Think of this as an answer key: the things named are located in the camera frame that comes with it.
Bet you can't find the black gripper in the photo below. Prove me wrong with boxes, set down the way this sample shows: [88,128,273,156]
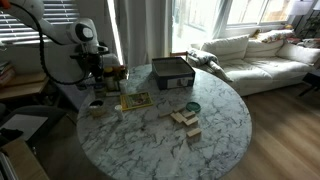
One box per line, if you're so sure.
[87,54,105,79]

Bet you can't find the yellow lid jar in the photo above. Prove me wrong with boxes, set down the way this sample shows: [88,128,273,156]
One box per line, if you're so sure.
[103,66,117,92]

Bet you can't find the green round lid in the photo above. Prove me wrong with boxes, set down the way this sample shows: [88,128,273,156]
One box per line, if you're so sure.
[185,101,202,114]

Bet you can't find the red cap bottle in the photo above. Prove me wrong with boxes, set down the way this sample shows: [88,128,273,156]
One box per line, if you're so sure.
[118,64,128,81]

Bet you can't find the white cap jar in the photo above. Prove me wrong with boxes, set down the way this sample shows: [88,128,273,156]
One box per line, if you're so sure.
[118,78,129,95]

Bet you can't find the white jar with dark contents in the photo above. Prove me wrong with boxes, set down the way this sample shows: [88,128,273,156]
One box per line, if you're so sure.
[87,99,107,118]

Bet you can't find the yellow picture book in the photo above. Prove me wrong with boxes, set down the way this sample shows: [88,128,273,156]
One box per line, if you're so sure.
[119,91,155,112]

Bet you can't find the sheer white curtain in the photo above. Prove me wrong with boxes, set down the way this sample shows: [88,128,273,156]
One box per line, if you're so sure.
[114,0,174,68]

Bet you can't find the white window blind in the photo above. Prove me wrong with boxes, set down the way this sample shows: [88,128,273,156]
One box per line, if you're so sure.
[0,0,81,44]

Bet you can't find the wooden side desk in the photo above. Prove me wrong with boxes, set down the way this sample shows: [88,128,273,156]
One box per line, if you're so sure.
[0,71,51,101]

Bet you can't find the grey armchair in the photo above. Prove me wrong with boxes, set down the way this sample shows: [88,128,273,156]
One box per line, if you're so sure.
[0,104,68,148]

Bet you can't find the dark blue open box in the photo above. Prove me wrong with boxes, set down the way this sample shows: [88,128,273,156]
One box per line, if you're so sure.
[151,56,197,91]

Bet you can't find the wooden chair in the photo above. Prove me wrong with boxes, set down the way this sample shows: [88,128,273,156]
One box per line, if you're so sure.
[169,50,190,62]

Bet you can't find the wooden block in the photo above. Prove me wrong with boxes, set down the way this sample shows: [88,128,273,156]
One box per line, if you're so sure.
[172,104,186,113]
[184,116,200,127]
[182,110,197,119]
[185,127,203,138]
[158,109,174,118]
[169,112,188,124]

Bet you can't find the stacked books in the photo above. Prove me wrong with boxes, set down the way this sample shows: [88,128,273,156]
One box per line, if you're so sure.
[0,59,16,86]

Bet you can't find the cardboard box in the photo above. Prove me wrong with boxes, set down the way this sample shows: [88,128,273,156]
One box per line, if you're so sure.
[0,138,51,180]

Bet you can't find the white sofa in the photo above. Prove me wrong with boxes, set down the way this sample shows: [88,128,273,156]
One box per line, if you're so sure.
[189,33,320,98]

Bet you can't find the patterned sofa pillow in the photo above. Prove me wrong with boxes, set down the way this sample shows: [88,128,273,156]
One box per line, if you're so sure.
[254,29,296,44]

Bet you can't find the white lamp shade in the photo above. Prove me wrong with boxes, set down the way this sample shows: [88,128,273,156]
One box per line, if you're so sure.
[288,0,313,16]

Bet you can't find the black coffee table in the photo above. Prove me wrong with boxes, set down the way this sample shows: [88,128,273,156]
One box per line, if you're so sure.
[298,71,320,98]

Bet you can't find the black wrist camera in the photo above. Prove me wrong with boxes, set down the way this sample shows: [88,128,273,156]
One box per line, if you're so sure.
[69,46,110,63]

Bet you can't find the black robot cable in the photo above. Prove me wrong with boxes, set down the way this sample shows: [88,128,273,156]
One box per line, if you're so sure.
[6,3,93,86]

